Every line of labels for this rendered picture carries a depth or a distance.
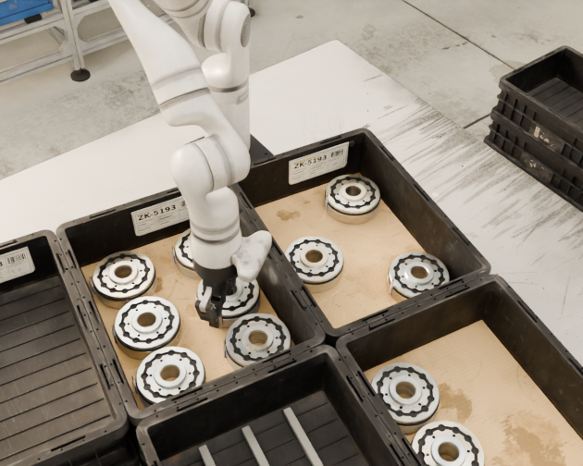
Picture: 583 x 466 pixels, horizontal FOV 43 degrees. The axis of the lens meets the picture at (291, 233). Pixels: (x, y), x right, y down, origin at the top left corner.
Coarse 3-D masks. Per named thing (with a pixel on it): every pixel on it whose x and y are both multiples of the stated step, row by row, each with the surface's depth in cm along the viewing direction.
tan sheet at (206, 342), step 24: (168, 240) 134; (96, 264) 130; (168, 264) 130; (168, 288) 127; (192, 288) 127; (192, 312) 124; (264, 312) 124; (192, 336) 120; (216, 336) 120; (120, 360) 117; (216, 360) 117
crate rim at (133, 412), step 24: (168, 192) 129; (96, 216) 124; (240, 216) 125; (72, 264) 117; (288, 288) 114; (96, 312) 111; (96, 336) 108; (264, 360) 106; (120, 384) 103; (216, 384) 103; (144, 408) 100; (168, 408) 100
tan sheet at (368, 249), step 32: (320, 192) 143; (288, 224) 138; (320, 224) 138; (352, 224) 138; (384, 224) 138; (352, 256) 132; (384, 256) 133; (352, 288) 127; (384, 288) 128; (352, 320) 123
